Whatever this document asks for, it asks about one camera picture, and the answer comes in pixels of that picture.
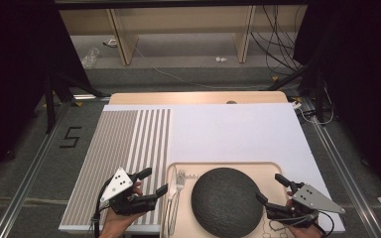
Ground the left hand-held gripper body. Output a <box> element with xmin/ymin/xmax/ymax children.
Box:
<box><xmin>98</xmin><ymin>167</ymin><xmax>159</xmax><ymax>217</ymax></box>

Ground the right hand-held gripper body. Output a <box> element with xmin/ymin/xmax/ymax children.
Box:
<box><xmin>266</xmin><ymin>181</ymin><xmax>347</xmax><ymax>228</ymax></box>

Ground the silver knife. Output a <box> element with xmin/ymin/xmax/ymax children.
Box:
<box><xmin>163</xmin><ymin>165</ymin><xmax>179</xmax><ymax>238</ymax></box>

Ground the beige plastic tray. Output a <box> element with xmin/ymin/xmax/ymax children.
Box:
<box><xmin>160</xmin><ymin>161</ymin><xmax>299</xmax><ymax>238</ymax></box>

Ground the silver fork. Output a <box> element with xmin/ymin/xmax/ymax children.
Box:
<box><xmin>168</xmin><ymin>169</ymin><xmax>188</xmax><ymax>236</ymax></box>

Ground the dark grey round plate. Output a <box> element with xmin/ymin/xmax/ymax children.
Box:
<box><xmin>190</xmin><ymin>167</ymin><xmax>265</xmax><ymax>238</ymax></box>

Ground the person's right hand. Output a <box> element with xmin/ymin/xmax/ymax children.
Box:
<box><xmin>285</xmin><ymin>219</ymin><xmax>323</xmax><ymax>238</ymax></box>

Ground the person's left hand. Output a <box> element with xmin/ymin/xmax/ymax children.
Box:
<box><xmin>98</xmin><ymin>207</ymin><xmax>146</xmax><ymax>238</ymax></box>

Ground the striped woven placemat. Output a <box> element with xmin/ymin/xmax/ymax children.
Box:
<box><xmin>61</xmin><ymin>108</ymin><xmax>173</xmax><ymax>227</ymax></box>

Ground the white board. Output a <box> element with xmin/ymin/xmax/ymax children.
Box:
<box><xmin>59</xmin><ymin>102</ymin><xmax>346</xmax><ymax>234</ymax></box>

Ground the black metal stand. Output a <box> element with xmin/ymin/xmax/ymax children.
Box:
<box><xmin>44</xmin><ymin>70</ymin><xmax>112</xmax><ymax>135</ymax></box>
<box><xmin>264</xmin><ymin>62</ymin><xmax>326</xmax><ymax>123</ymax></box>

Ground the clear plastic bag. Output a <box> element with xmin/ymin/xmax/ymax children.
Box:
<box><xmin>81</xmin><ymin>48</ymin><xmax>101</xmax><ymax>69</ymax></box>

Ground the black curtain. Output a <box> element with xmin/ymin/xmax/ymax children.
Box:
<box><xmin>0</xmin><ymin>0</ymin><xmax>92</xmax><ymax>186</ymax></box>
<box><xmin>292</xmin><ymin>0</ymin><xmax>381</xmax><ymax>199</ymax></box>

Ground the right hand-held gripper cable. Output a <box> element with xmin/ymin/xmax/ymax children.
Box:
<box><xmin>268</xmin><ymin>211</ymin><xmax>335</xmax><ymax>238</ymax></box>

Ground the hand-held gripper cable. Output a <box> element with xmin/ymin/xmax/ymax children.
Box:
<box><xmin>90</xmin><ymin>178</ymin><xmax>113</xmax><ymax>238</ymax></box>
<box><xmin>268</xmin><ymin>211</ymin><xmax>335</xmax><ymax>238</ymax></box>

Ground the aluminium floor rail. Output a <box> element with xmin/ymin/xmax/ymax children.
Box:
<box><xmin>301</xmin><ymin>97</ymin><xmax>381</xmax><ymax>238</ymax></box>
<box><xmin>0</xmin><ymin>98</ymin><xmax>72</xmax><ymax>238</ymax></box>

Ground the left hand-held gripper cable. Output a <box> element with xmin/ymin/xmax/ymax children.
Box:
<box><xmin>90</xmin><ymin>178</ymin><xmax>113</xmax><ymax>238</ymax></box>

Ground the white looped cable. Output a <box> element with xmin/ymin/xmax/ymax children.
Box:
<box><xmin>297</xmin><ymin>83</ymin><xmax>335</xmax><ymax>127</ymax></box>

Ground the bundle of black cables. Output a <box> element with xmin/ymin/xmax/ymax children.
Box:
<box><xmin>249</xmin><ymin>4</ymin><xmax>307</xmax><ymax>78</ymax></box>

